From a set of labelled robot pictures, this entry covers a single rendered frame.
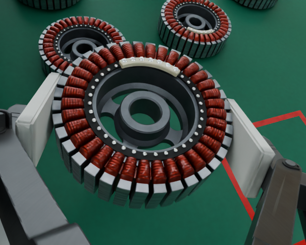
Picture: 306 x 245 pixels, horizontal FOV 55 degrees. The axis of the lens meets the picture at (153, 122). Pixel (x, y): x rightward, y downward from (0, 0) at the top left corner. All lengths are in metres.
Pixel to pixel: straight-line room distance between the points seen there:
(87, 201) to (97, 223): 0.02
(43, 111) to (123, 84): 0.07
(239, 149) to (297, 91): 0.34
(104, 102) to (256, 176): 0.11
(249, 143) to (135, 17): 0.37
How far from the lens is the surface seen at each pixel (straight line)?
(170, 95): 0.21
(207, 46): 0.45
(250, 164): 0.17
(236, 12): 0.59
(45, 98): 0.17
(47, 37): 0.41
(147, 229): 0.32
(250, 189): 0.17
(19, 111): 0.17
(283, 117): 0.46
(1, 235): 0.33
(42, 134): 0.16
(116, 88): 0.21
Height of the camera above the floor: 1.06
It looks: 56 degrees down
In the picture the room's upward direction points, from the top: 19 degrees clockwise
